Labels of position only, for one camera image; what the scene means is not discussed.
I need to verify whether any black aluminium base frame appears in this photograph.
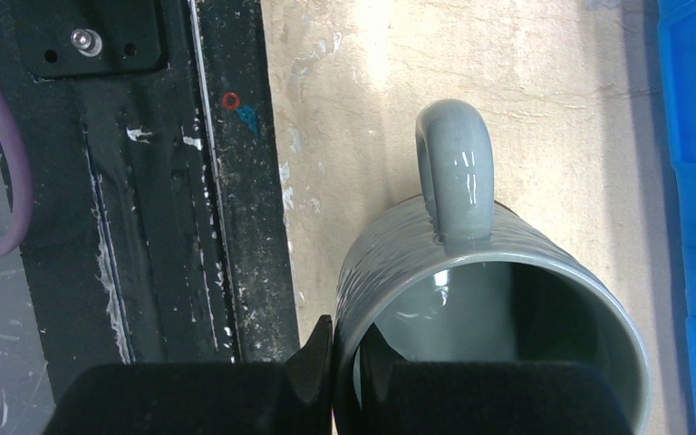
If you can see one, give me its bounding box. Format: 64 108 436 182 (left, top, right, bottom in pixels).
0 1 299 398

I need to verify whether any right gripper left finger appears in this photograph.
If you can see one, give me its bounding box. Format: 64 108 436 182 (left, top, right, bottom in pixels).
44 315 333 434

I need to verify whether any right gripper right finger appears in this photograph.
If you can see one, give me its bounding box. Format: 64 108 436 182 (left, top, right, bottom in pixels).
360 326 632 434

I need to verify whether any grey ceramic mug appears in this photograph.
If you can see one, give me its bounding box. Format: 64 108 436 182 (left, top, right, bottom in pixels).
333 99 652 434

